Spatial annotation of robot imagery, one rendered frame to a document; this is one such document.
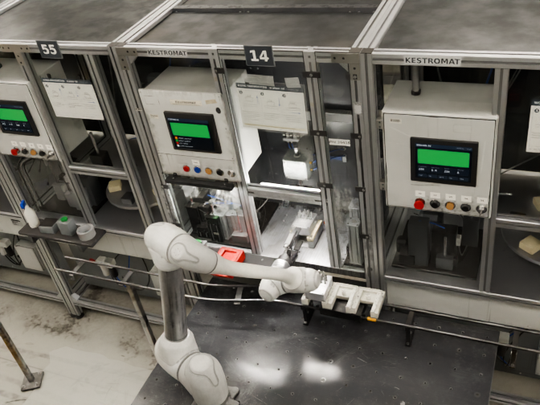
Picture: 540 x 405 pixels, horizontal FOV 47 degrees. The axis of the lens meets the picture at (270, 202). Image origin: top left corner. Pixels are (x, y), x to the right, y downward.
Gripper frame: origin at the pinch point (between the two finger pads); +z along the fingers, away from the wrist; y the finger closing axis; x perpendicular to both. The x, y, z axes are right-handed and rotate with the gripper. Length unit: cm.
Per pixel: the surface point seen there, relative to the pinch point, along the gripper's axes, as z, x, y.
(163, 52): -8, 45, 100
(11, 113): -11, 144, 65
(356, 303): -23.6, -36.0, -12.9
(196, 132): -11, 36, 64
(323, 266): -6.5, -14.5, -10.2
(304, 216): 13.8, 1.5, 2.3
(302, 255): -2.3, -2.1, -9.7
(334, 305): -23.5, -25.1, -17.5
